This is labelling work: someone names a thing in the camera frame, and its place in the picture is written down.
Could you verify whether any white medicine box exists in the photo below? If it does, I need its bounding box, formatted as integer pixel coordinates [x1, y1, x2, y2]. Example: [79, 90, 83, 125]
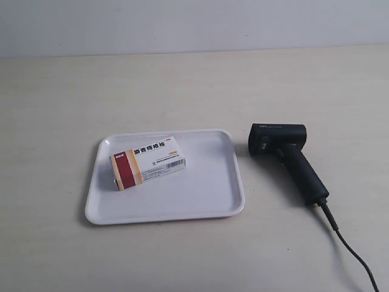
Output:
[110, 136, 186, 190]

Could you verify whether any black handheld barcode scanner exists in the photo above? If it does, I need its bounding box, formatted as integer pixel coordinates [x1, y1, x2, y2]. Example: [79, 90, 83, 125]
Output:
[248, 123, 329, 206]

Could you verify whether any white plastic tray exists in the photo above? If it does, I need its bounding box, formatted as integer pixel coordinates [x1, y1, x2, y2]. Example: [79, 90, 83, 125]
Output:
[84, 129, 245, 225]

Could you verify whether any black scanner cable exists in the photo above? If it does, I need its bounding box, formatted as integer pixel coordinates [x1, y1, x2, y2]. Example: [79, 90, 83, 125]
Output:
[317, 200, 380, 292]

